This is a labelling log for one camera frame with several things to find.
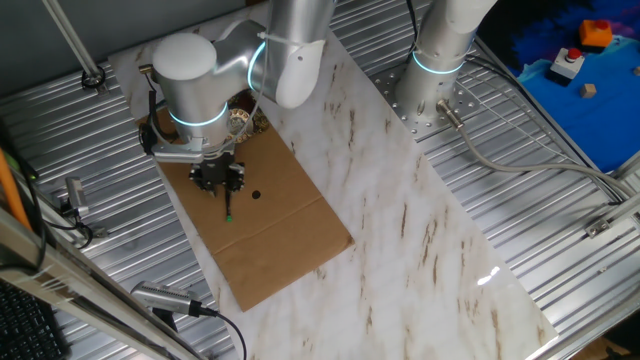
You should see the black keyboard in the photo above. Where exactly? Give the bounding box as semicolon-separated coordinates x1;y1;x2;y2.
0;279;66;360

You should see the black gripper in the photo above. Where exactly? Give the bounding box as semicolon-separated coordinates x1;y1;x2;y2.
188;151;248;198

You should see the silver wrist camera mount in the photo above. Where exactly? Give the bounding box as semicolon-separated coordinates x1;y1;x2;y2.
138;122;207;165

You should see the blue painted mat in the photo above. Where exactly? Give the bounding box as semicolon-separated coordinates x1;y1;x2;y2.
477;0;640;174

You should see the silver ribbed camera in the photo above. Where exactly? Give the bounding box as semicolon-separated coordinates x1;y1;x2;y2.
130;280;204;319

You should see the small metal corner bracket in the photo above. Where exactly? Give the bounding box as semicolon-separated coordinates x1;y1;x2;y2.
584;218;614;239

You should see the brown phone handset cord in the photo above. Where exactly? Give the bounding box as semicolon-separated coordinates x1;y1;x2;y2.
145;74;176;141

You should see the aluminium frame rail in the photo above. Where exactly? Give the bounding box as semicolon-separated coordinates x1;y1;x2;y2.
0;207;201;360

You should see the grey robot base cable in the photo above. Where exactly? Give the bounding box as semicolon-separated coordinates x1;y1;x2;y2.
435;98;636;201

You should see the grey box red button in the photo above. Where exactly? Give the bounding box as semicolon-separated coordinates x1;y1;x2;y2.
545;47;586;87

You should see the black camera cable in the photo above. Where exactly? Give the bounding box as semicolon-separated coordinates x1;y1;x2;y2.
199;305;249;360

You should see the black base cable bundle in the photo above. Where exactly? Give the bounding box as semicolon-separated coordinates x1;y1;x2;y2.
404;0;422;54

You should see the orange box red button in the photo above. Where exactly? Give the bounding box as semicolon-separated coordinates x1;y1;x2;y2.
578;18;614;54

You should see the orange pole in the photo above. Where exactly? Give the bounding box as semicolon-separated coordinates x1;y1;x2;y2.
0;149;32;231

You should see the brown cardboard sheet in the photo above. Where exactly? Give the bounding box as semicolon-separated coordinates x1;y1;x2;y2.
135;107;356;313
107;0;559;360

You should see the slim aluminium post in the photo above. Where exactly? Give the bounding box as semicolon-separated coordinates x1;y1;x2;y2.
42;0;109;96

